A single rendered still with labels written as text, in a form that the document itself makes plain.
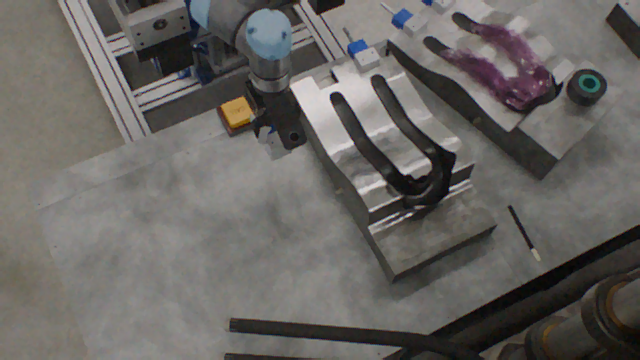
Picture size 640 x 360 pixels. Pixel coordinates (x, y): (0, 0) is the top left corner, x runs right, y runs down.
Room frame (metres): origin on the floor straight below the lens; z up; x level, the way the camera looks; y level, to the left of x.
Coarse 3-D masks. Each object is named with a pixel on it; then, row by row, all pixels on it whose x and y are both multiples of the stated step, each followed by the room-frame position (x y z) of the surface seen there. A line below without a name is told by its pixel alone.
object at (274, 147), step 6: (270, 132) 0.69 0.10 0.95; (276, 132) 0.68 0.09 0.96; (270, 138) 0.66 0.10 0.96; (276, 138) 0.67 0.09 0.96; (270, 144) 0.65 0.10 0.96; (276, 144) 0.65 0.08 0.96; (282, 144) 0.65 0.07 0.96; (270, 150) 0.64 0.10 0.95; (276, 150) 0.64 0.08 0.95; (282, 150) 0.65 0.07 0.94; (288, 150) 0.66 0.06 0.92; (270, 156) 0.64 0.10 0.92; (276, 156) 0.64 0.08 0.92; (282, 156) 0.65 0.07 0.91
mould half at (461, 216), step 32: (352, 64) 0.92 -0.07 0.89; (384, 64) 0.93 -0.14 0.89; (320, 96) 0.82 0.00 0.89; (352, 96) 0.83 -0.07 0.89; (416, 96) 0.85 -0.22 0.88; (320, 128) 0.74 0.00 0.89; (384, 128) 0.76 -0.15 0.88; (352, 160) 0.66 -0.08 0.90; (416, 160) 0.66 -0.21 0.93; (352, 192) 0.59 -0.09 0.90; (384, 192) 0.58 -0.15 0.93; (384, 224) 0.53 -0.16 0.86; (416, 224) 0.54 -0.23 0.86; (448, 224) 0.55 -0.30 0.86; (480, 224) 0.55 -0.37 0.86; (384, 256) 0.46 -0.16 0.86; (416, 256) 0.47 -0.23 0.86
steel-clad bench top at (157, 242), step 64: (512, 0) 1.23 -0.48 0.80; (576, 0) 1.25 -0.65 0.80; (576, 64) 1.04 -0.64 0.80; (192, 128) 0.76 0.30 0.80; (448, 128) 0.82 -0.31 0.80; (64, 192) 0.56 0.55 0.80; (128, 192) 0.58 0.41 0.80; (192, 192) 0.59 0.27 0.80; (256, 192) 0.61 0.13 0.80; (320, 192) 0.62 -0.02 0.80; (512, 192) 0.67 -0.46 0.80; (576, 192) 0.68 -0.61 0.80; (64, 256) 0.41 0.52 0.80; (128, 256) 0.43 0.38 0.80; (192, 256) 0.44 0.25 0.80; (256, 256) 0.45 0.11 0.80; (320, 256) 0.47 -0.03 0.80; (448, 256) 0.50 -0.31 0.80; (512, 256) 0.51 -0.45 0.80; (576, 256) 0.53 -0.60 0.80; (128, 320) 0.29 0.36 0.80; (192, 320) 0.30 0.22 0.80; (320, 320) 0.33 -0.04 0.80; (384, 320) 0.34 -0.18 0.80; (448, 320) 0.35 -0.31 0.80
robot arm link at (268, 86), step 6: (252, 78) 0.66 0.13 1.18; (258, 78) 0.66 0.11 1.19; (282, 78) 0.66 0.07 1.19; (288, 78) 0.67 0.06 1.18; (258, 84) 0.66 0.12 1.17; (264, 84) 0.65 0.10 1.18; (270, 84) 0.65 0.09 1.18; (276, 84) 0.65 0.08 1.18; (282, 84) 0.66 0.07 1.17; (264, 90) 0.65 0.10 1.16; (270, 90) 0.65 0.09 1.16; (276, 90) 0.65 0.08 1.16
